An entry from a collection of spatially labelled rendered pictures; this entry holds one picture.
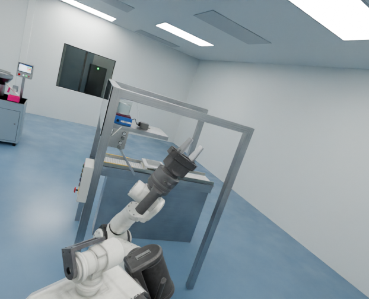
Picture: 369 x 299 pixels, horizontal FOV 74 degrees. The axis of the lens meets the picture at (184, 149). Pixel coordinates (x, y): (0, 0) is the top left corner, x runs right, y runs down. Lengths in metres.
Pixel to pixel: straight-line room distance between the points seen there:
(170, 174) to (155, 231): 2.30
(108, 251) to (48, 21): 7.16
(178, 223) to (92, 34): 5.79
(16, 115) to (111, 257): 4.46
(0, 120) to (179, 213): 3.36
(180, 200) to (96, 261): 2.40
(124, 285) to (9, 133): 4.51
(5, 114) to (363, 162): 5.55
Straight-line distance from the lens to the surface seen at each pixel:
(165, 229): 3.12
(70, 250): 0.59
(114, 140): 2.46
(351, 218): 4.38
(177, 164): 0.81
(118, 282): 0.73
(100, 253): 0.62
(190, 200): 3.00
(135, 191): 0.85
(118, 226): 0.98
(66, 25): 7.57
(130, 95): 1.73
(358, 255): 4.39
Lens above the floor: 1.74
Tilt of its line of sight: 12 degrees down
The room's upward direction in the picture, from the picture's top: 18 degrees clockwise
